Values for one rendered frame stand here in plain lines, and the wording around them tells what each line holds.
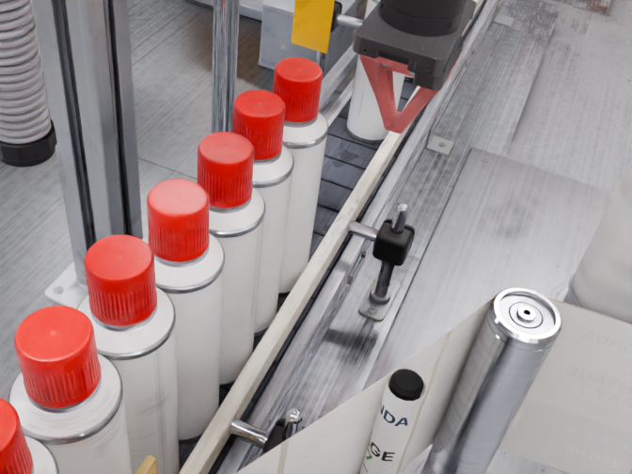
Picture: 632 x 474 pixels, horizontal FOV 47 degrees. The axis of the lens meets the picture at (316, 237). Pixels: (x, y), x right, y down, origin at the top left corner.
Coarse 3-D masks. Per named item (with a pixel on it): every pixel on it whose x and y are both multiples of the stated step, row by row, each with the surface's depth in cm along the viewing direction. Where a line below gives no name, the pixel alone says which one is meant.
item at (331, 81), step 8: (352, 48) 78; (344, 56) 76; (352, 56) 77; (336, 64) 75; (344, 64) 75; (352, 64) 77; (328, 72) 74; (336, 72) 74; (344, 72) 75; (328, 80) 73; (336, 80) 73; (328, 88) 72; (320, 96) 70; (328, 96) 73; (320, 104) 71
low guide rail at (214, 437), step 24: (480, 0) 102; (384, 144) 74; (384, 168) 73; (360, 192) 68; (336, 240) 63; (312, 264) 60; (312, 288) 60; (288, 312) 56; (264, 336) 55; (264, 360) 53; (240, 384) 51; (240, 408) 50; (216, 432) 48; (192, 456) 47; (216, 456) 49
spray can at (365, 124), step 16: (368, 0) 71; (368, 80) 75; (400, 80) 75; (352, 96) 78; (368, 96) 76; (400, 96) 78; (352, 112) 79; (368, 112) 77; (352, 128) 80; (368, 128) 78; (384, 128) 79
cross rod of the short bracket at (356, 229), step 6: (354, 222) 66; (348, 228) 66; (354, 228) 65; (360, 228) 65; (366, 228) 65; (372, 228) 65; (354, 234) 66; (360, 234) 65; (366, 234) 65; (372, 234) 65; (372, 240) 65
